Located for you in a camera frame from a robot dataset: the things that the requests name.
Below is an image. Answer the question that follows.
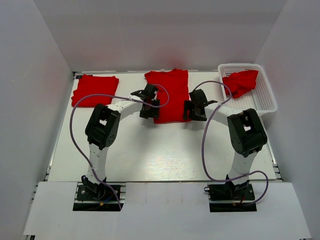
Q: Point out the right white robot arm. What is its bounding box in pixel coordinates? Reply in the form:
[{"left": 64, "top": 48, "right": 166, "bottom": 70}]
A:
[{"left": 183, "top": 89, "right": 268, "bottom": 200}]

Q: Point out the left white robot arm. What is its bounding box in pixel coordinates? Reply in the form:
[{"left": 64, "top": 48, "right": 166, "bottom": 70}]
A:
[{"left": 81, "top": 83, "right": 160, "bottom": 200}]

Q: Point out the folded red t shirt stack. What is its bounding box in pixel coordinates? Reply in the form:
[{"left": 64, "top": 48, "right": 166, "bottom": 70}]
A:
[{"left": 71, "top": 74, "right": 119, "bottom": 108}]

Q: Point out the red t shirt in basket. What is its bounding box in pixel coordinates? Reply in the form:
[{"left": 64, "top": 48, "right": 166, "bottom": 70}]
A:
[{"left": 222, "top": 70, "right": 259, "bottom": 99}]

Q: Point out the white plastic basket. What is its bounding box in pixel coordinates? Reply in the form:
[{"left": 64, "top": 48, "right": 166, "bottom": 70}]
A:
[{"left": 217, "top": 63, "right": 278, "bottom": 117}]

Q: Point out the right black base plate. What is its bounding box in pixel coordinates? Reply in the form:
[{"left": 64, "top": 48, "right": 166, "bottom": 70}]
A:
[{"left": 203, "top": 184, "right": 257, "bottom": 213}]

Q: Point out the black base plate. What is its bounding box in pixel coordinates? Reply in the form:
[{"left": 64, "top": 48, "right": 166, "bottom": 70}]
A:
[
  {"left": 203, "top": 184, "right": 257, "bottom": 213},
  {"left": 72, "top": 183, "right": 121, "bottom": 212}
]

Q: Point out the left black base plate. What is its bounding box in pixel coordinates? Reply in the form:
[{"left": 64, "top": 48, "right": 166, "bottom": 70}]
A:
[{"left": 72, "top": 183, "right": 121, "bottom": 212}]

